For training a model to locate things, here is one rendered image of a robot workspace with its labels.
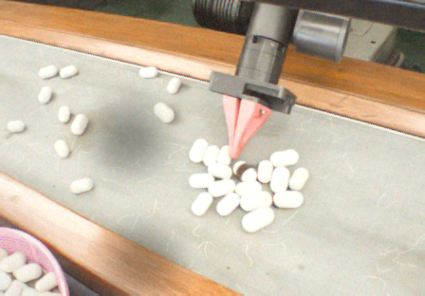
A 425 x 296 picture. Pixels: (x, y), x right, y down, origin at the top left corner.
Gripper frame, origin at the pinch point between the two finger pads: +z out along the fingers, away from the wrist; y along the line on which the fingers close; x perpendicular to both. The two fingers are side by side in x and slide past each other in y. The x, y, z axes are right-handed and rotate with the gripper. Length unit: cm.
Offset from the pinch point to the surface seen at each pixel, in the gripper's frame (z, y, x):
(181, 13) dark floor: -60, -121, 153
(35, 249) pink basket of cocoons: 17.8, -14.7, -15.3
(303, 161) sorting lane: -1.2, 8.1, 3.4
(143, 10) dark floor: -58, -148, 151
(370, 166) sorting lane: -3.1, 16.4, 5.1
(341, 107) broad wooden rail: -9.9, 9.7, 9.8
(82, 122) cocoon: 2.8, -24.6, -2.5
